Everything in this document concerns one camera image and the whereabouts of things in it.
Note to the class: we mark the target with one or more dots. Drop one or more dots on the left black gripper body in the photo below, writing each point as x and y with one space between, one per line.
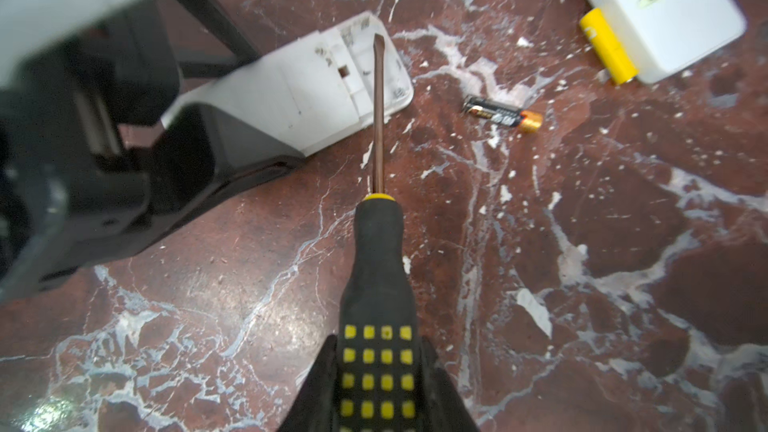
72 193

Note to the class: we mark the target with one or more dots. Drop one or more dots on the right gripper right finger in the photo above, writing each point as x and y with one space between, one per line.
441 407

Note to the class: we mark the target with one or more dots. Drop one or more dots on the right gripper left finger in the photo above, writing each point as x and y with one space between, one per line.
313 407

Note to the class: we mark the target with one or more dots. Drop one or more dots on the black yellow screwdriver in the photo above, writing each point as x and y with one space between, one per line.
378 352

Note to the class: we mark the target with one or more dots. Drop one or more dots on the white remote control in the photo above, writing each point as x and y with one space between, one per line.
663 37
309 94

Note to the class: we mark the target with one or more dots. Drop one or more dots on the black gold AA battery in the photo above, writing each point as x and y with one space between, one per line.
526 121

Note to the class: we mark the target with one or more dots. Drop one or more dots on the yellow AA battery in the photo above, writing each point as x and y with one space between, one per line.
607 47

